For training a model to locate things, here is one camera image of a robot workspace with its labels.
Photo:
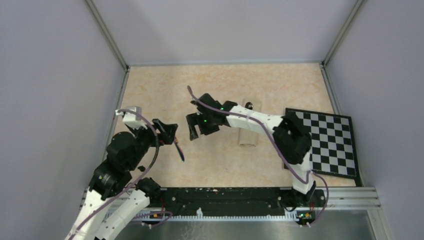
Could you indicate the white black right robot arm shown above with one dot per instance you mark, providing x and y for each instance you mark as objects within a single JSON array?
[{"x": 287, "y": 133}]

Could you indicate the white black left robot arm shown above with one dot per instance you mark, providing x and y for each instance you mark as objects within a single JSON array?
[{"x": 111, "y": 178}]

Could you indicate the iridescent purple knife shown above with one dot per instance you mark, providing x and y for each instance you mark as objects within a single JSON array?
[{"x": 179, "y": 149}]

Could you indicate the aluminium front rail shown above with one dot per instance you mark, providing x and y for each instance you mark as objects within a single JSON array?
[{"x": 337, "y": 198}]

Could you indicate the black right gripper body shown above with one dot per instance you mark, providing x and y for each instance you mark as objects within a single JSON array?
[{"x": 206, "y": 125}]

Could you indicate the black white checkerboard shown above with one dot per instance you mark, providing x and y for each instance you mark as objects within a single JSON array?
[{"x": 333, "y": 151}]

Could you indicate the small black object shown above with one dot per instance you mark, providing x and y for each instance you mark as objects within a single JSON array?
[{"x": 141, "y": 168}]

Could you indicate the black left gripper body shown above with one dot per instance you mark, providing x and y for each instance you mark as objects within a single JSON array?
[{"x": 147, "y": 137}]

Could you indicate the black spoon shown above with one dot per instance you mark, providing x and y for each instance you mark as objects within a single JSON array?
[{"x": 249, "y": 105}]

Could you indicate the cream cloth napkin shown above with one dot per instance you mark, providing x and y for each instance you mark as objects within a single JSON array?
[{"x": 247, "y": 138}]

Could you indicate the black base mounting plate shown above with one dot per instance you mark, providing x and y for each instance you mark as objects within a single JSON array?
[{"x": 234, "y": 201}]

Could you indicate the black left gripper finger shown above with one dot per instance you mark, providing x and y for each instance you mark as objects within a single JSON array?
[
  {"x": 165, "y": 128},
  {"x": 166, "y": 138}
]

